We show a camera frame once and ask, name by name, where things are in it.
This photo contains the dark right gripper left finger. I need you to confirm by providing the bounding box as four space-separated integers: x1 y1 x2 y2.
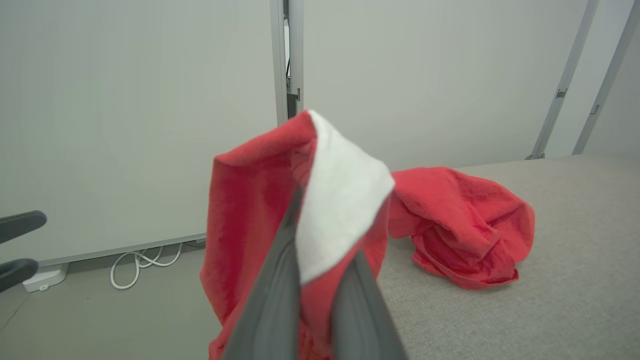
222 187 305 360

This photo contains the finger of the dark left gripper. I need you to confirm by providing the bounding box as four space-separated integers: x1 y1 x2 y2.
0 210 48 245
0 258 40 294

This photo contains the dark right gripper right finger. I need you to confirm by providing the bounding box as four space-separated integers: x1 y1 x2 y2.
330 249 409 360

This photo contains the red and white garment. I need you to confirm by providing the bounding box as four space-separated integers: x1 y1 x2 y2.
199 109 396 360

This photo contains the plain red garment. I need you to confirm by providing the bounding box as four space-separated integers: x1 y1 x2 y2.
387 166 536 291

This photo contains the white power strip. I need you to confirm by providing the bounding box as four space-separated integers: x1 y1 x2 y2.
22 262 70 294

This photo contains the large white partition panel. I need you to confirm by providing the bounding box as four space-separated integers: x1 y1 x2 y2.
0 0 281 267

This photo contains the white coiled cable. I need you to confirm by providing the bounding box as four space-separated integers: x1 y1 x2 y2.
109 241 185 291

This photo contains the slanted grey frame post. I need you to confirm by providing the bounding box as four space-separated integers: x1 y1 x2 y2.
526 0 601 161
571 0 640 156

